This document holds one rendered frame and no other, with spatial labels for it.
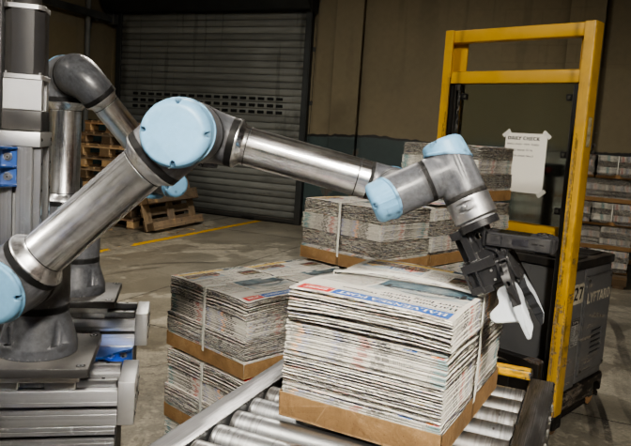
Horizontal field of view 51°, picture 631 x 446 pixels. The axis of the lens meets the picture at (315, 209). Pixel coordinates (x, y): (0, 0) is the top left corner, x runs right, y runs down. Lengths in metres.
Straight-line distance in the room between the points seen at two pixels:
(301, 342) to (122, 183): 0.40
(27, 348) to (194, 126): 0.56
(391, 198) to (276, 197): 8.53
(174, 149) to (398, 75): 8.03
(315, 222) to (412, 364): 1.41
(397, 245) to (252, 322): 0.67
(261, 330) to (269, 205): 7.85
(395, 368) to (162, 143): 0.52
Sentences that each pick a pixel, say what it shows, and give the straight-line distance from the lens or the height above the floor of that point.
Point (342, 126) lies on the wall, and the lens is 9.16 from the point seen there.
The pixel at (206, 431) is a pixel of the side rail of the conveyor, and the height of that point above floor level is 0.80.
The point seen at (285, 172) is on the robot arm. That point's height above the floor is 1.21.
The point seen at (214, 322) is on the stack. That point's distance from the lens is 1.94.
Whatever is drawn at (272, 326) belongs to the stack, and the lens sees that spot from 1.90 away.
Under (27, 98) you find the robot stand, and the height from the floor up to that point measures 1.33.
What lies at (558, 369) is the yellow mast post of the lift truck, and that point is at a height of 0.32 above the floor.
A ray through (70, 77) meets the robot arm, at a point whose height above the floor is 1.39.
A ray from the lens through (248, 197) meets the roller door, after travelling 9.83.
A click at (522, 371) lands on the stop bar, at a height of 0.82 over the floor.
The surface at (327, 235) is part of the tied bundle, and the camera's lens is 2.36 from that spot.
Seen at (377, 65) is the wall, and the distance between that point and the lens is 9.16.
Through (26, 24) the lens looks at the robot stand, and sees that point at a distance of 1.63.
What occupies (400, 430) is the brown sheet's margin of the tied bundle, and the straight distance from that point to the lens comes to 1.08.
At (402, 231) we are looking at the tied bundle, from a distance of 2.30.
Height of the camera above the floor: 1.28
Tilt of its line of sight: 6 degrees down
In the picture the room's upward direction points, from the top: 4 degrees clockwise
